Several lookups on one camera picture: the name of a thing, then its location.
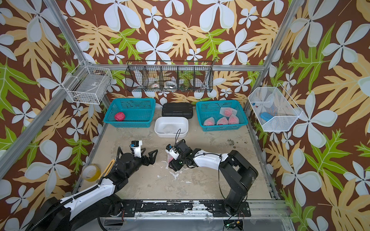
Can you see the yellow box cutter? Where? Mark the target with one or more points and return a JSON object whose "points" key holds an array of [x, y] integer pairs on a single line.
{"points": [[107, 169]]}

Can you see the white item in wire basket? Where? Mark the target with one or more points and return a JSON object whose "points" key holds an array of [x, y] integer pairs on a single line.
{"points": [[170, 85]]}

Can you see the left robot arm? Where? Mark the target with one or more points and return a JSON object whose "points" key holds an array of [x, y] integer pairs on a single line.
{"points": [[73, 212]]}

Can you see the blue object in basket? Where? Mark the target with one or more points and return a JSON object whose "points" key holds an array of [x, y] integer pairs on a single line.
{"points": [[266, 116]]}

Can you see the netted apple top right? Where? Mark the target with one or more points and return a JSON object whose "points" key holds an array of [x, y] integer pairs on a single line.
{"points": [[228, 111]]}

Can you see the white wire basket right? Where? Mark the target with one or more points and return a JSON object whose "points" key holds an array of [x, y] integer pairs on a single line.
{"points": [[277, 102]]}

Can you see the black wire wall basket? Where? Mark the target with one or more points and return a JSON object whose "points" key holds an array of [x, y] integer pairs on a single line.
{"points": [[195, 76]]}

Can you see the black plastic case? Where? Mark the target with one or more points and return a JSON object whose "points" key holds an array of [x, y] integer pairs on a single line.
{"points": [[178, 110]]}

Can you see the tape roll in wire basket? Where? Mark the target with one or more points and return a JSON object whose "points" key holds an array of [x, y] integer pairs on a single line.
{"points": [[155, 86]]}

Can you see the left teal plastic basket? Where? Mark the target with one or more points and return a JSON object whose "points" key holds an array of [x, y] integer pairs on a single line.
{"points": [[138, 112]]}

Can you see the white wire basket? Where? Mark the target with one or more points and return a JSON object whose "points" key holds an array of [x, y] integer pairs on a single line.
{"points": [[277, 102], [87, 83]]}

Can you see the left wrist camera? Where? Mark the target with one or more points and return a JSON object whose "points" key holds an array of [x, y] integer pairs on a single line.
{"points": [[136, 148]]}

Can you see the white rectangular tub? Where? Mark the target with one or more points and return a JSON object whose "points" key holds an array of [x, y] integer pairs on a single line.
{"points": [[181, 122]]}

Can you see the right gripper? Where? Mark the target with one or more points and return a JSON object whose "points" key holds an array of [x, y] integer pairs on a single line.
{"points": [[174, 165]]}

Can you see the right teal plastic basket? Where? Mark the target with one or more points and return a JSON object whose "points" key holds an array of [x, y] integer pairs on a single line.
{"points": [[221, 115]]}

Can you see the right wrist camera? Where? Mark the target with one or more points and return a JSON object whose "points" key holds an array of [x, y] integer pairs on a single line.
{"points": [[172, 151]]}

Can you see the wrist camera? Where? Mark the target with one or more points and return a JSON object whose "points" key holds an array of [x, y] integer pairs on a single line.
{"points": [[136, 148], [172, 151]]}

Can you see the yellow tape roll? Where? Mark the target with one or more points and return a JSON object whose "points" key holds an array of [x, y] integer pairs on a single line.
{"points": [[91, 173]]}

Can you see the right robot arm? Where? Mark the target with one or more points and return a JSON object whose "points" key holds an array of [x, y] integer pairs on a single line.
{"points": [[237, 171]]}

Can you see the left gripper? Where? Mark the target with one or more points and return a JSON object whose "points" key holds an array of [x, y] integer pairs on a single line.
{"points": [[151, 160]]}

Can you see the teal plastic basket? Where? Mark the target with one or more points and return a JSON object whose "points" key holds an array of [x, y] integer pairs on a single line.
{"points": [[221, 115], [138, 112]]}

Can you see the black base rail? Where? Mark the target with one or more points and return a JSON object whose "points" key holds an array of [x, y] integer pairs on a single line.
{"points": [[213, 208]]}

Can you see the white wire basket left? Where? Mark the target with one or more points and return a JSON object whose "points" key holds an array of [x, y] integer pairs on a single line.
{"points": [[87, 83]]}

